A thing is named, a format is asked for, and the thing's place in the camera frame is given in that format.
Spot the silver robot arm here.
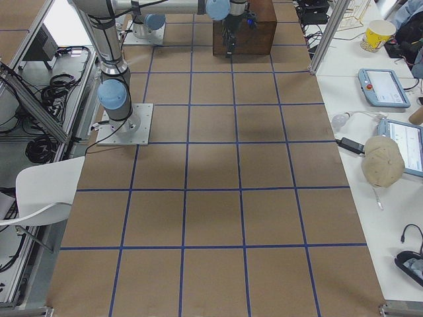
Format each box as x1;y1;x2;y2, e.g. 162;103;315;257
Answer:
72;1;255;85
132;14;166;38

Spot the yellow popcorn paper cup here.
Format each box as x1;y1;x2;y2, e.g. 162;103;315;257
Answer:
360;20;397;53

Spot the aluminium frame post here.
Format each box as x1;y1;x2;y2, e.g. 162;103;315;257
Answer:
309;0;350;75

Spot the far blue teach pendant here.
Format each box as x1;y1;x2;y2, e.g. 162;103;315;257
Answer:
358;69;410;108

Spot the dark wooden drawer cabinet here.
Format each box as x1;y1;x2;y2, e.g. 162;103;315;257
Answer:
206;1;277;56

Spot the beige baseball cap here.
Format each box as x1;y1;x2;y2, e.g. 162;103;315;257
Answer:
362;135;405;188

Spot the black power adapter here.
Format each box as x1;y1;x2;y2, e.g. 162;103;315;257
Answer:
336;137;365;155

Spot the blue teach pendant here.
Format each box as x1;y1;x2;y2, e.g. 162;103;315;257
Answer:
358;69;410;108
377;118;422;177

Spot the white light bulb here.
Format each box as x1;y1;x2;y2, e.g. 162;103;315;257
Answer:
331;112;352;129

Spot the near blue teach pendant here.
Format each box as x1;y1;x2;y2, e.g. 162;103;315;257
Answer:
377;118;422;177

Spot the white plastic chair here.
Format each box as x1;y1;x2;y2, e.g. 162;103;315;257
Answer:
1;156;85;253

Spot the gold wire rack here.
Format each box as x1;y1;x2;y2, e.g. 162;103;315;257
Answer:
338;0;370;31

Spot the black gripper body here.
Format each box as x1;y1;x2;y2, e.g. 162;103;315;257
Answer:
222;15;244;33

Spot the cardboard tube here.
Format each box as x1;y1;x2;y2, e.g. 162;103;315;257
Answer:
408;106;423;125

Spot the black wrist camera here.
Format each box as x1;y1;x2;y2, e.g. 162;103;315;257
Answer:
245;10;257;30

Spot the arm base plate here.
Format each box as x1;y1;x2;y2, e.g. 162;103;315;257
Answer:
96;103;153;146
121;20;165;46

